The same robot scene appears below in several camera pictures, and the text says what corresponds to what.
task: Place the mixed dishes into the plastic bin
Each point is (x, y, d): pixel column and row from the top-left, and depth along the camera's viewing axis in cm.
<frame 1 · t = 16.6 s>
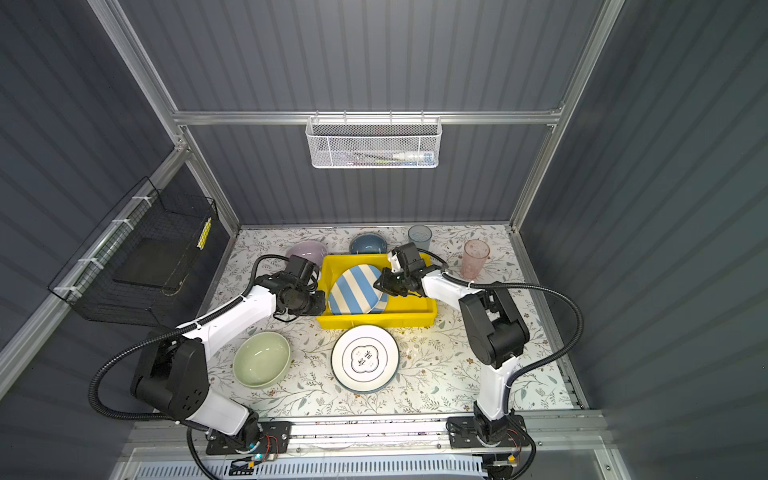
left hand: (321, 306, 89), fingers open
right hand: (376, 286, 93), fingers closed
yellow plastic bin: (398, 312, 95), point 3 cm above the table
blue white striped plate: (353, 292, 98), point 5 cm above the table
white plate teal rim: (365, 359, 86), point 2 cm above the table
green ceramic bowl: (261, 360, 86), point 2 cm above the table
purple ceramic bowl: (309, 250, 110), point 4 cm above the table
dark blue ceramic bowl: (368, 244, 112), point 4 cm above the table
grey translucent cup: (420, 235, 107), point 10 cm above the table
pink translucent cup: (473, 254, 93), point 16 cm above the table

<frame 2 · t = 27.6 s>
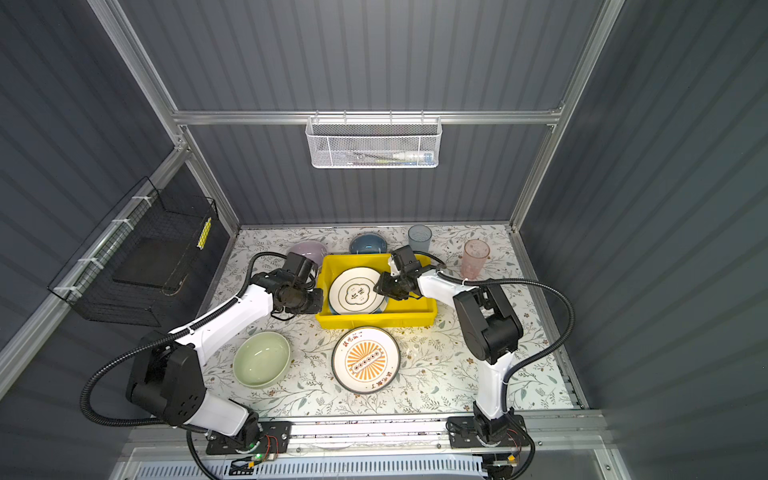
left hand: (320, 304, 87), fingers closed
right hand: (379, 291, 96), fingers open
white plate teal rim: (351, 291, 101), point 2 cm above the table
orange sunburst plate: (365, 360, 86), point 2 cm above the table
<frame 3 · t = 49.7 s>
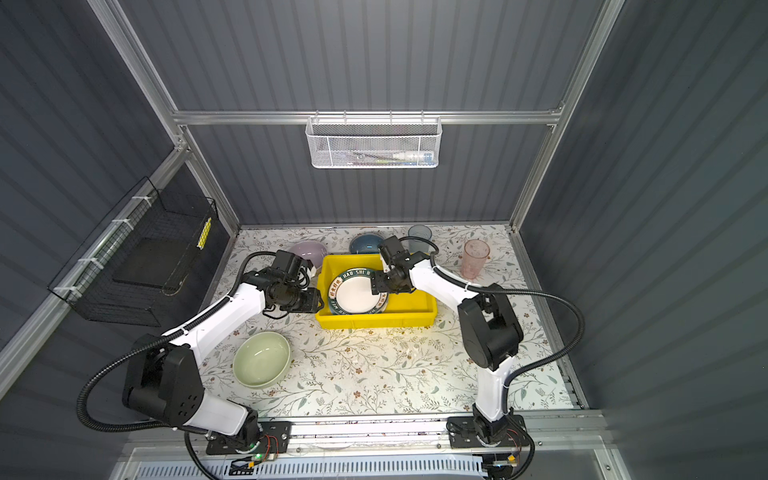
left hand: (315, 303, 87), fingers open
right hand: (383, 287, 93), fingers open
green rim lettered plate: (350, 293, 103), on the table
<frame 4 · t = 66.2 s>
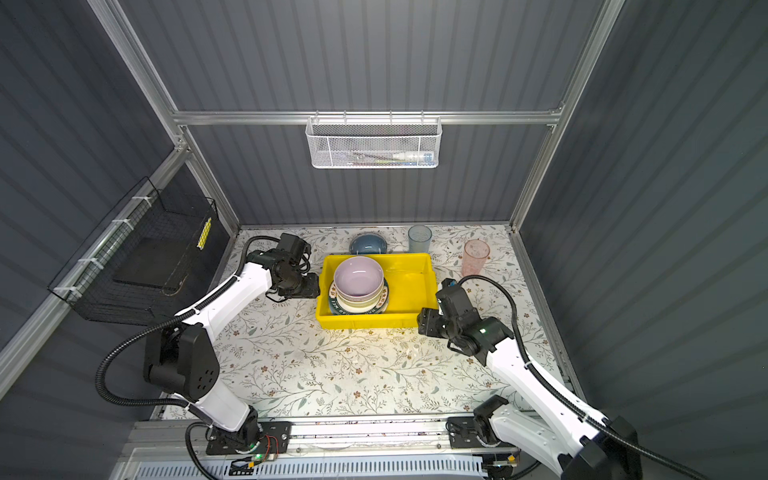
left hand: (310, 290, 88), fingers open
right hand: (430, 321, 80), fingers open
purple ceramic bowl: (359, 279, 97), point 8 cm above the table
